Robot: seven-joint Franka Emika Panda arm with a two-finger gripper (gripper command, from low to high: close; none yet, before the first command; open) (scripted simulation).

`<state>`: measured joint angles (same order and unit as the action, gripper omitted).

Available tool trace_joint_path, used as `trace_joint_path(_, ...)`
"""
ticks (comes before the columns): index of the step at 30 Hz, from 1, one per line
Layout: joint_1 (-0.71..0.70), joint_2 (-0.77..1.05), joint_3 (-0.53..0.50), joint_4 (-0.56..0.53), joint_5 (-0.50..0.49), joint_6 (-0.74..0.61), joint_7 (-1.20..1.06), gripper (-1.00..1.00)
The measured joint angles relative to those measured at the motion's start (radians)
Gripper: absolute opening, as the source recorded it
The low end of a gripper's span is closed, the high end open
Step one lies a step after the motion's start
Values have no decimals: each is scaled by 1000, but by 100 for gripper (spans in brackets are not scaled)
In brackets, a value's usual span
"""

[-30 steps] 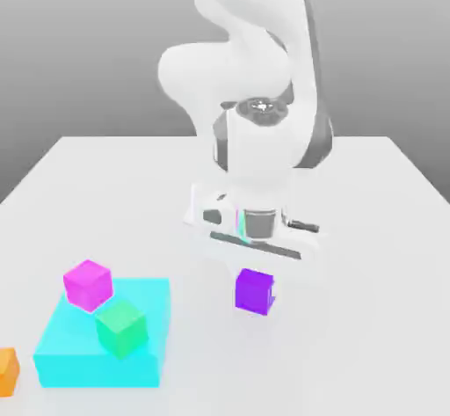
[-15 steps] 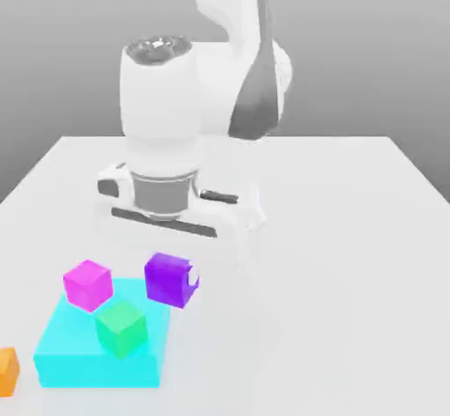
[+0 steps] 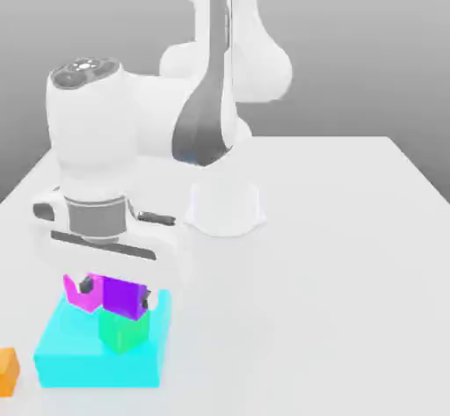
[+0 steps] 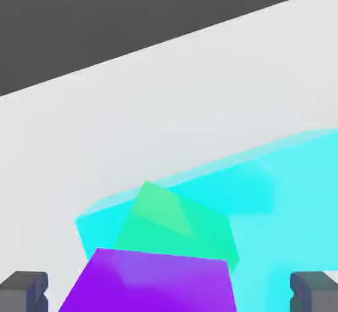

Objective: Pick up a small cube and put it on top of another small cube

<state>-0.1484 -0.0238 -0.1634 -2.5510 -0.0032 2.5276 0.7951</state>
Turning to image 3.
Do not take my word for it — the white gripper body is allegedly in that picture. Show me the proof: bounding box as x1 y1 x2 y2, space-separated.
34 226 186 292

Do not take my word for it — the small purple cube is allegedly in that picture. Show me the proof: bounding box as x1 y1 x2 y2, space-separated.
100 274 149 322

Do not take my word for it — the small magenta cube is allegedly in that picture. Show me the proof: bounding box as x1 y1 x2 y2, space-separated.
62 272 105 315

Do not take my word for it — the small green cube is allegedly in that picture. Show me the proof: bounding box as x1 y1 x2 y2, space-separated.
97 305 151 356

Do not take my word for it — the small orange cube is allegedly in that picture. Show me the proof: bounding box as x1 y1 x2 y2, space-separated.
0 347 21 398

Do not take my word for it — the large cyan box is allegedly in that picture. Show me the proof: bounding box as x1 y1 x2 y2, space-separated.
33 288 173 390

